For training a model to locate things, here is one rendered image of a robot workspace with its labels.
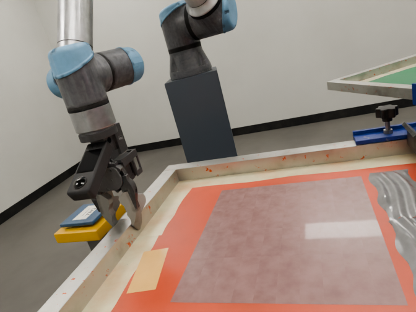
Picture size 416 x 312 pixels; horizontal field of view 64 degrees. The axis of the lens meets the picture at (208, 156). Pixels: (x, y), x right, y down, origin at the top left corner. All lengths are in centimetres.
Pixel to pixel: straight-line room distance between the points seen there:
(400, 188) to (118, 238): 52
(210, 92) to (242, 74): 329
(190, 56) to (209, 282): 79
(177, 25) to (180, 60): 11
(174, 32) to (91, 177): 68
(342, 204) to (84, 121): 48
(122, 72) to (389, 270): 55
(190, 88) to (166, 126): 377
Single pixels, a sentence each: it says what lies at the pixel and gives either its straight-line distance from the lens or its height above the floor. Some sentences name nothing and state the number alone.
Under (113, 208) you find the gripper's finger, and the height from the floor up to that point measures 102.
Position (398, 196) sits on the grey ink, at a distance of 65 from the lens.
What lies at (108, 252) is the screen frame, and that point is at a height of 100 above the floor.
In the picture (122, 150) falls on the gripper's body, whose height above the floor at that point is 114.
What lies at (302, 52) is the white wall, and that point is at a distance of 432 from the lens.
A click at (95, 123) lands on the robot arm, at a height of 121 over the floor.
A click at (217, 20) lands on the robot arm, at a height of 134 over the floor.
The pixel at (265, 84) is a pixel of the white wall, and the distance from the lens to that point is 439.
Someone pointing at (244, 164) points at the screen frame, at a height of 99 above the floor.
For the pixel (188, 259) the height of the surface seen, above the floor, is 96.
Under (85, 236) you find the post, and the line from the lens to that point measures 86.
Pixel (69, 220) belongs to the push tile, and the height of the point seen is 97.
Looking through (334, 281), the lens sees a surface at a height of 96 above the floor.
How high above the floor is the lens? 129
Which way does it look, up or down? 18 degrees down
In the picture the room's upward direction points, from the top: 15 degrees counter-clockwise
